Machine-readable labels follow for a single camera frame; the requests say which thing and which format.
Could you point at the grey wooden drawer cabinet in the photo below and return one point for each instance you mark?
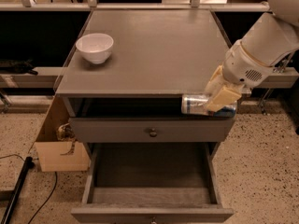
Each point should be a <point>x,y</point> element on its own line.
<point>158,56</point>

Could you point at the crumpled item in box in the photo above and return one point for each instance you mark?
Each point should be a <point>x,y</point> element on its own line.
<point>65,133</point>

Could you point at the white ceramic bowl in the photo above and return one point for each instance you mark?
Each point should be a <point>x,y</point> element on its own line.
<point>95,48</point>

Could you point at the grey top drawer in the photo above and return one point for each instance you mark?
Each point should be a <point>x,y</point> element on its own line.
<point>96,130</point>

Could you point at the cardboard box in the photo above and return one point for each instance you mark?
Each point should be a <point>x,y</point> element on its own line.
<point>57,147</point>

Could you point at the grey open middle drawer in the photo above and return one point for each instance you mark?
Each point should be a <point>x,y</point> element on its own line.
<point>167,183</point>

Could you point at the silver blue redbull can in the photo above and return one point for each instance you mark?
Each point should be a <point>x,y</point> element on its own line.
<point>193,104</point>

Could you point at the black object on ledge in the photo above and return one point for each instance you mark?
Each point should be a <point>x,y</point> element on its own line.
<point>17,67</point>

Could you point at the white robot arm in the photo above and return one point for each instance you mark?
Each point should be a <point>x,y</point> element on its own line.
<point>275,34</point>

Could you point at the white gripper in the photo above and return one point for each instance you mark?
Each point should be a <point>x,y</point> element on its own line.
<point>241,65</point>

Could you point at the metal clamp bracket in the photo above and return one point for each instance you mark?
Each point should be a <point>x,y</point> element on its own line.
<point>283,76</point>

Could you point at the black bar on floor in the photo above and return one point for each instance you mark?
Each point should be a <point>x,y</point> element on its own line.
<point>12,196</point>

